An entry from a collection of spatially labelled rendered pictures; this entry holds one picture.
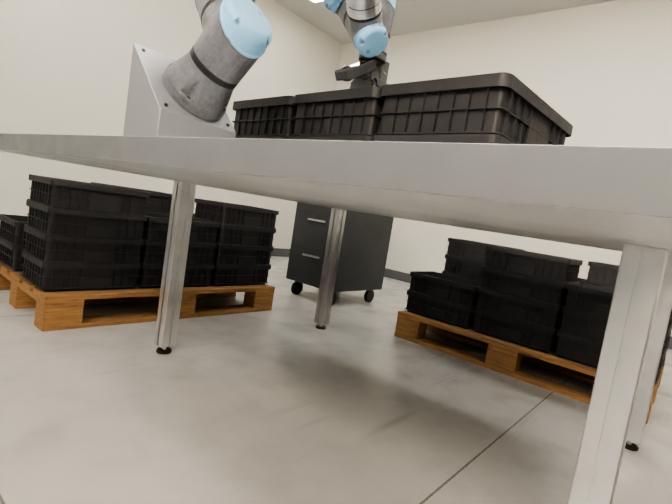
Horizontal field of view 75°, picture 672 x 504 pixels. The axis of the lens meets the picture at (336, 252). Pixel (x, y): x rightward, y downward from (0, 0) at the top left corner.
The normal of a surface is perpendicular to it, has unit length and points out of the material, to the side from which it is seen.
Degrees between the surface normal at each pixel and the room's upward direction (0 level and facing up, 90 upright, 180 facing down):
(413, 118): 90
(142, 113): 90
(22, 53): 90
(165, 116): 90
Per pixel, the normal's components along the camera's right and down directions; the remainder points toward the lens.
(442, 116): -0.69, -0.04
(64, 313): 0.76, 0.18
